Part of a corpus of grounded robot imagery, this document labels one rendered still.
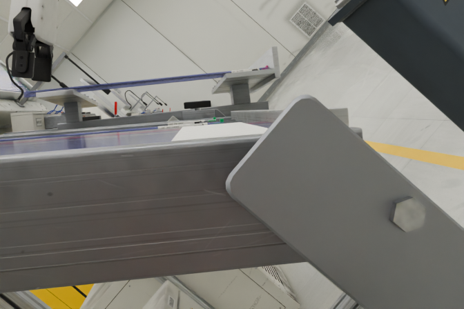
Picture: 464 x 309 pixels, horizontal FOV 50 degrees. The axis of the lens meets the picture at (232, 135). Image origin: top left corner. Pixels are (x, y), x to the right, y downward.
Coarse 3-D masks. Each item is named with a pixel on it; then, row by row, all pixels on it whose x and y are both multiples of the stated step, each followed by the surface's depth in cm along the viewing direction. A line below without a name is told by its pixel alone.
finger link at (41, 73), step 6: (42, 48) 85; (42, 54) 84; (36, 60) 84; (42, 60) 84; (48, 60) 84; (36, 66) 84; (42, 66) 84; (48, 66) 84; (36, 72) 84; (42, 72) 84; (48, 72) 84; (36, 78) 84; (42, 78) 84; (48, 78) 84
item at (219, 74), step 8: (216, 72) 104; (224, 72) 104; (144, 80) 102; (152, 80) 103; (160, 80) 103; (168, 80) 103; (176, 80) 103; (184, 80) 103; (192, 80) 104; (56, 88) 100; (64, 88) 100; (72, 88) 100; (80, 88) 101; (88, 88) 101; (96, 88) 101; (104, 88) 101; (112, 88) 102; (24, 96) 99; (32, 96) 100
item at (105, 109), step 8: (80, 80) 506; (88, 80) 539; (96, 96) 522; (104, 96) 523; (112, 96) 524; (120, 96) 582; (136, 96) 557; (104, 104) 523; (112, 104) 510; (120, 104) 525; (128, 104) 570; (136, 104) 554; (160, 104) 556; (96, 112) 513; (104, 112) 516; (112, 112) 524; (120, 112) 511; (128, 112) 523; (144, 112) 564
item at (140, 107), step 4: (116, 88) 710; (120, 92) 726; (124, 92) 667; (128, 92) 725; (124, 96) 667; (128, 96) 668; (132, 96) 709; (148, 96) 719; (156, 96) 696; (128, 100) 668; (132, 100) 668; (136, 100) 697; (152, 100) 696; (132, 104) 669; (140, 104) 670; (144, 104) 714; (148, 104) 696; (136, 108) 656; (140, 108) 664; (144, 108) 725; (156, 108) 709; (136, 112) 655; (140, 112) 656; (152, 112) 688; (156, 112) 693
